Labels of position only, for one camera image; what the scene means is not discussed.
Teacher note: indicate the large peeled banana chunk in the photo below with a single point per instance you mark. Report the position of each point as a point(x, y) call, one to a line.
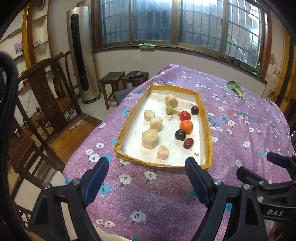
point(150, 138)

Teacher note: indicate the green cloth on sill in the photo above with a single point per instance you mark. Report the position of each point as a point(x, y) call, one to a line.
point(146, 45)

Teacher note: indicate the black remote control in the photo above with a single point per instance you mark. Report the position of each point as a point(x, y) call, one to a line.
point(140, 75)

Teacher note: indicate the green bottle on sill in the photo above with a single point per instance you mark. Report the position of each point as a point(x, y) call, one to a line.
point(258, 68)

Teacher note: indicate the red tomato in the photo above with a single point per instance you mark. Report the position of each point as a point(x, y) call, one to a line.
point(185, 116)

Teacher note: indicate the orange tangerine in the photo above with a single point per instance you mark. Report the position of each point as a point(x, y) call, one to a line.
point(187, 126)

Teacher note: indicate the dark purple grape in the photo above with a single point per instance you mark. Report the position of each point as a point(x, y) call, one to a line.
point(194, 110)

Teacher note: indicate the red jujube date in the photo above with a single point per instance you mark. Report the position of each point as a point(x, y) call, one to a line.
point(188, 143)

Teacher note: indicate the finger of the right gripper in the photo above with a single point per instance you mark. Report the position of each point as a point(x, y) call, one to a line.
point(252, 177)
point(283, 161)

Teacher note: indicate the green leafy vegetable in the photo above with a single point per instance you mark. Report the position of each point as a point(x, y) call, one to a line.
point(232, 85)

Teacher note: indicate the carved wooden armchair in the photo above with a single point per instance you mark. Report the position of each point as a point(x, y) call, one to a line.
point(63, 127)

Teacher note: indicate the dark wooden stool right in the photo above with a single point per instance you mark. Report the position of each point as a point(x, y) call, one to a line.
point(135, 82)

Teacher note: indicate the tower air conditioner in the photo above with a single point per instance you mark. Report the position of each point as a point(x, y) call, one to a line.
point(79, 38)

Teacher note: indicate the wooden framed window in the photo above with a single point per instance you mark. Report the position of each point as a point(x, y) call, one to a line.
point(237, 32)

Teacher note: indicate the dark wooden stool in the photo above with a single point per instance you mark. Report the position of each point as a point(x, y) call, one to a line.
point(112, 79)
point(135, 82)

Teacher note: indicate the purple floral tablecloth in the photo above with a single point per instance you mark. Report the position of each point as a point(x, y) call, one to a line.
point(142, 203)

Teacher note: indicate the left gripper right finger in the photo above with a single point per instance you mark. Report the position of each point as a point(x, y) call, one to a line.
point(245, 221)

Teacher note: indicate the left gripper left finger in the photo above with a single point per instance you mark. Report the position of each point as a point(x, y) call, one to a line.
point(47, 220)

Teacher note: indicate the purple plush toy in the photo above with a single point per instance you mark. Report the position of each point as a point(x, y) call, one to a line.
point(19, 48)

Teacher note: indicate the yellow rimmed white tray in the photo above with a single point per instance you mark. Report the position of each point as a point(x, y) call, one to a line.
point(167, 125)

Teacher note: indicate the green grape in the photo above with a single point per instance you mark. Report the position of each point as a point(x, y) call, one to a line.
point(170, 110)

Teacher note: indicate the dark wooden stool left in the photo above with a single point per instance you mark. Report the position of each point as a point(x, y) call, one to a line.
point(112, 79)

